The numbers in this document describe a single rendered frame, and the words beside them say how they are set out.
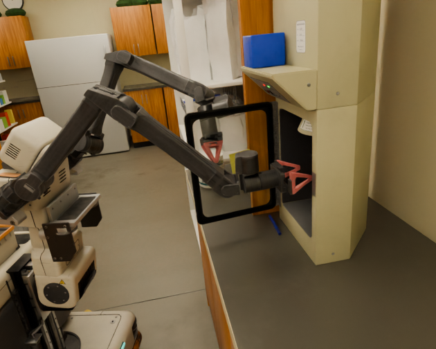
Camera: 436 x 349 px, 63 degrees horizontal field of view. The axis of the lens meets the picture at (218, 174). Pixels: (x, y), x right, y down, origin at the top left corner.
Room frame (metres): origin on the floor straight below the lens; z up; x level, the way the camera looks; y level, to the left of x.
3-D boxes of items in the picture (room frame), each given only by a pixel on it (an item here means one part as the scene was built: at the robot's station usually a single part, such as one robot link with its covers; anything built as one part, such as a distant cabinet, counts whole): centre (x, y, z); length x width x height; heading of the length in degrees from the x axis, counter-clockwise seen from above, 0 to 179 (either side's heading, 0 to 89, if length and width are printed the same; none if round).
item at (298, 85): (1.03, -0.19, 1.46); 0.32 x 0.11 x 0.10; 8
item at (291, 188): (0.99, -0.24, 1.18); 0.09 x 0.07 x 0.07; 98
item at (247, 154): (1.01, -0.07, 1.22); 0.12 x 0.09 x 0.11; 87
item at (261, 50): (1.12, -0.17, 1.56); 0.10 x 0.10 x 0.09; 8
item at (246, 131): (1.15, -0.06, 1.19); 0.30 x 0.01 x 0.40; 105
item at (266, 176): (1.02, -0.16, 1.18); 0.10 x 0.07 x 0.07; 8
